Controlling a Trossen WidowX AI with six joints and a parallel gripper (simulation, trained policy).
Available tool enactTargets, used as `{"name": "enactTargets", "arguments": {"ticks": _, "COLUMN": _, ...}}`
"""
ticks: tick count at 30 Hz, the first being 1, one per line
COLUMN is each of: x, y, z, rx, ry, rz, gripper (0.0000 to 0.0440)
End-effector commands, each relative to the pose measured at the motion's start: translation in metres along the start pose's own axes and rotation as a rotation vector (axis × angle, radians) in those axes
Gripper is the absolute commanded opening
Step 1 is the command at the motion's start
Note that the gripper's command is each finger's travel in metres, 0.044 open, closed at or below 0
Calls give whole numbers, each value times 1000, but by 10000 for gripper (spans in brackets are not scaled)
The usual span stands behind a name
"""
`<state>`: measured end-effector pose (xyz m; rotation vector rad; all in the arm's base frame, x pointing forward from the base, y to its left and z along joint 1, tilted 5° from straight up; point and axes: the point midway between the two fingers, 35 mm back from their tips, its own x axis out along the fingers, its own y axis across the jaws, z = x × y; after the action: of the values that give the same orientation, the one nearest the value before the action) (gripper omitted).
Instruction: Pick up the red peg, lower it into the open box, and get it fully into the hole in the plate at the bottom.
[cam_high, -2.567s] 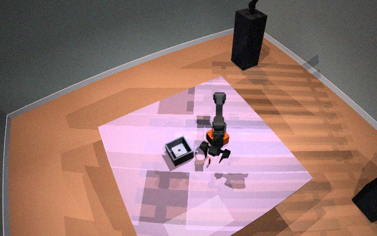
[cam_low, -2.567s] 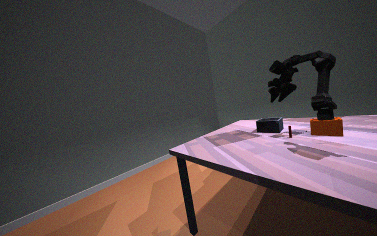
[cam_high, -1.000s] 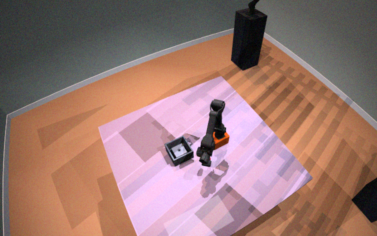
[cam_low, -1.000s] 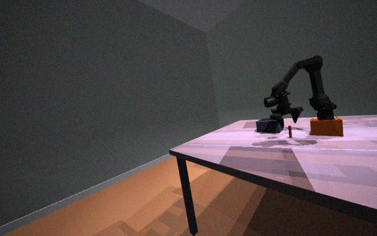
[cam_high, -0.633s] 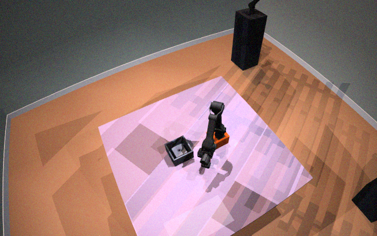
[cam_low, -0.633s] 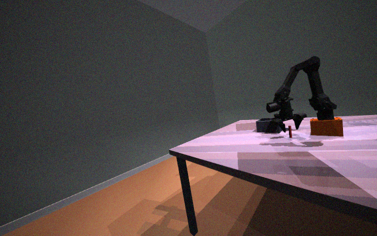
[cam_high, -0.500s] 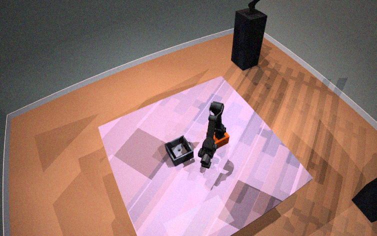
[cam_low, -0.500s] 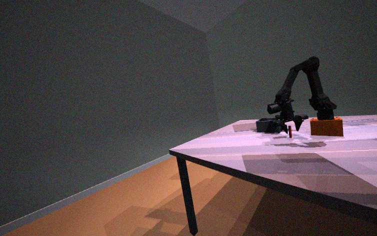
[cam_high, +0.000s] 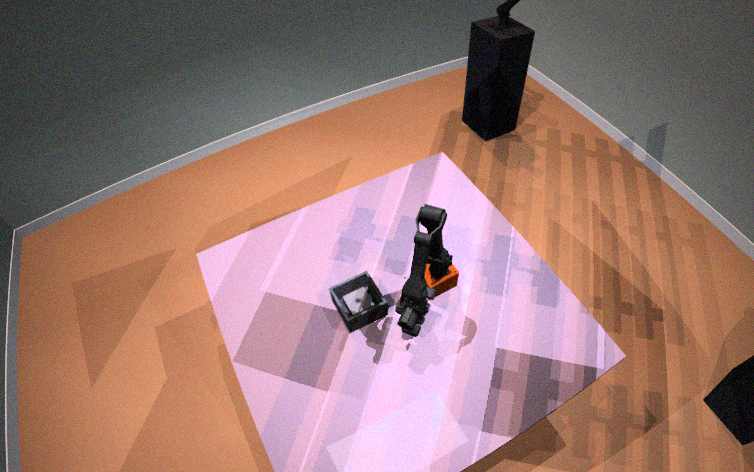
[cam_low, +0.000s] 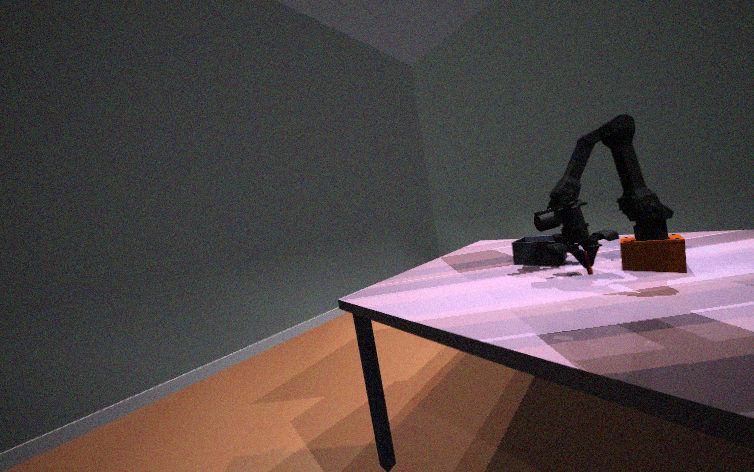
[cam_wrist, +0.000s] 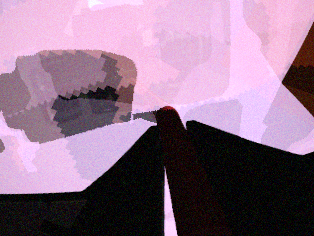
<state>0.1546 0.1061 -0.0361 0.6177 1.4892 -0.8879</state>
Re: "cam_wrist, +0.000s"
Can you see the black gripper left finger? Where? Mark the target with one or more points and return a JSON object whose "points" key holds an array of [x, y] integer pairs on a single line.
{"points": [[127, 200]]}

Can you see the dark red peg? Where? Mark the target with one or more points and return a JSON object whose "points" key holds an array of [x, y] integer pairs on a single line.
{"points": [[195, 207]]}

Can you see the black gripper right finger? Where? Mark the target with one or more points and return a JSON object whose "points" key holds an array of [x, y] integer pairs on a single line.
{"points": [[262, 191]]}

